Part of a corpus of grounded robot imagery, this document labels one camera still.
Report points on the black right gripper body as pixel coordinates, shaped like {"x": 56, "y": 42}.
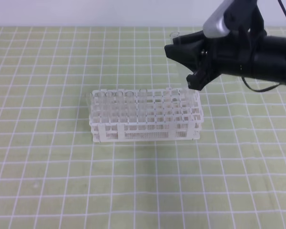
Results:
{"x": 232, "y": 54}

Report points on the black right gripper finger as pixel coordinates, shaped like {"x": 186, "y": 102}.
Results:
{"x": 179, "y": 39}
{"x": 187, "y": 57}

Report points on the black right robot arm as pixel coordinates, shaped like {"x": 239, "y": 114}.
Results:
{"x": 269, "y": 60}

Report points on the clear test tube in rack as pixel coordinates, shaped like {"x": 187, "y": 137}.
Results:
{"x": 102, "y": 105}
{"x": 88, "y": 98}
{"x": 120, "y": 105}
{"x": 131, "y": 108}
{"x": 109, "y": 104}
{"x": 142, "y": 105}

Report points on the white plastic test tube rack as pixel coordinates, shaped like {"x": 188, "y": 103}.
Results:
{"x": 172, "y": 114}

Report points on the green checked tablecloth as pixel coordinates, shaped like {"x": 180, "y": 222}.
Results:
{"x": 53, "y": 176}

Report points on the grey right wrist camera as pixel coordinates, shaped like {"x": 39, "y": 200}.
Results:
{"x": 222, "y": 20}

